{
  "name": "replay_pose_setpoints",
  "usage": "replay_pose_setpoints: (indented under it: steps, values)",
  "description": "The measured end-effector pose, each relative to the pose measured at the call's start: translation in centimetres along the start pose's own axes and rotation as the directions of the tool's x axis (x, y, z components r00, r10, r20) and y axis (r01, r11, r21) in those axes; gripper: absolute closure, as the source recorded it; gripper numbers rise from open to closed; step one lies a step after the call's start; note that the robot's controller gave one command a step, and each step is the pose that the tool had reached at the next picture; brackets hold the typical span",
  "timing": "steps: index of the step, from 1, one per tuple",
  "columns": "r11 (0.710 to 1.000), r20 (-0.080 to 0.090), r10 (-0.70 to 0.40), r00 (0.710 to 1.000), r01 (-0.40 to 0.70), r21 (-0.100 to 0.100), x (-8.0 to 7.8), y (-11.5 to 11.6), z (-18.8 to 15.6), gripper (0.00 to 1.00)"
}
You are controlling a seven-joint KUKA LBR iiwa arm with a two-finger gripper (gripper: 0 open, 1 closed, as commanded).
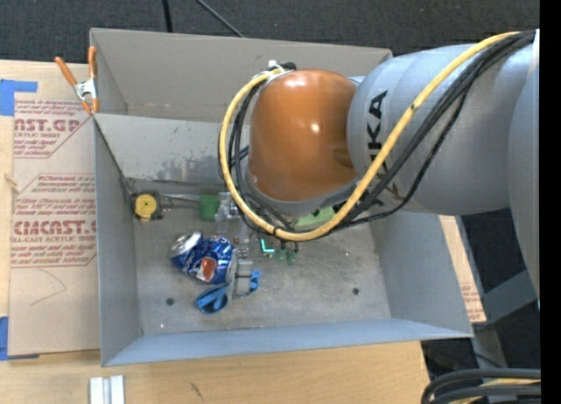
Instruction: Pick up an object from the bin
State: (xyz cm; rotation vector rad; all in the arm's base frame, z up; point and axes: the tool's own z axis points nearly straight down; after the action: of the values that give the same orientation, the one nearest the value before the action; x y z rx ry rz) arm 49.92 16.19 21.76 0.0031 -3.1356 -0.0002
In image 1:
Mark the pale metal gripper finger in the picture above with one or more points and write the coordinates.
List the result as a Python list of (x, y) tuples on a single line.
[(232, 279), (245, 277)]

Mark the crushed blue soda can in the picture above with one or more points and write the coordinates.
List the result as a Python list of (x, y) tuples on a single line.
[(199, 257)]

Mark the clear glass thing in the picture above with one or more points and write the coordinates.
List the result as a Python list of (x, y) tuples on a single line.
[(228, 207)]

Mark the light green flat block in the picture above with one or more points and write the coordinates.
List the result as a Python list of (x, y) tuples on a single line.
[(313, 219)]

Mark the dark green plastic block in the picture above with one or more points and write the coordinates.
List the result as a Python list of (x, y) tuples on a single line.
[(209, 207)]

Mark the grey metal bin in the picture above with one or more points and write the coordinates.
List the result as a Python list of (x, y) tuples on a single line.
[(307, 297)]

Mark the yellow and black tape measure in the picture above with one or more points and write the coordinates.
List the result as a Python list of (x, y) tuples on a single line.
[(145, 206)]

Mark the brown cardboard board, red print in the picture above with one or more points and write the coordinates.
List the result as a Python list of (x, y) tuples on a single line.
[(52, 288)]

